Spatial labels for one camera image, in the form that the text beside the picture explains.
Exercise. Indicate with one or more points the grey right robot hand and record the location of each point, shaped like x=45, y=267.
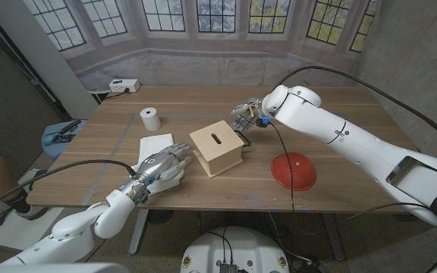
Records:
x=247, y=113

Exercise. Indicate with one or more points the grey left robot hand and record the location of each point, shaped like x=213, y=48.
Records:
x=161, y=165

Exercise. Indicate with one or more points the wooden box with slot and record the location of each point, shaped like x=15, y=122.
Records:
x=218, y=151

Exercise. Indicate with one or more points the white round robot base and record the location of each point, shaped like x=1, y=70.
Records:
x=241, y=250

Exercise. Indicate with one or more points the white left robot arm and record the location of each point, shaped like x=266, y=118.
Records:
x=112, y=216

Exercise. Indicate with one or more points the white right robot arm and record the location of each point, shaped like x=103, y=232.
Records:
x=355, y=140

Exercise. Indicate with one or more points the white folded paper towel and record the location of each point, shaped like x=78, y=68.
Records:
x=154, y=146

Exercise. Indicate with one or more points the white tissue roll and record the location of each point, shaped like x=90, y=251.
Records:
x=151, y=121

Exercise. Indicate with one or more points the red bowl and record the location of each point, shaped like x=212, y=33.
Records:
x=302, y=172

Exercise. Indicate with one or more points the black hand tool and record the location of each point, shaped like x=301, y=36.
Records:
x=68, y=127

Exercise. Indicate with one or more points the printed window backdrop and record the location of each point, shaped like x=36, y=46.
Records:
x=211, y=68

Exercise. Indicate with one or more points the grey table leg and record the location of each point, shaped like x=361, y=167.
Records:
x=334, y=239
x=139, y=231

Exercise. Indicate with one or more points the white power strip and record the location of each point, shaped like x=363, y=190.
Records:
x=123, y=85

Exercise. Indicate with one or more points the blue round stool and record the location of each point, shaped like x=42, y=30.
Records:
x=51, y=149

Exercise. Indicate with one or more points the grey white sneaker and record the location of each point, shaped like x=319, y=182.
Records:
x=32, y=212

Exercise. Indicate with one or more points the white floor board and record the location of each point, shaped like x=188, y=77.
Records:
x=13, y=235

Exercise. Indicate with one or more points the white wall panel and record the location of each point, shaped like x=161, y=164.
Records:
x=32, y=49

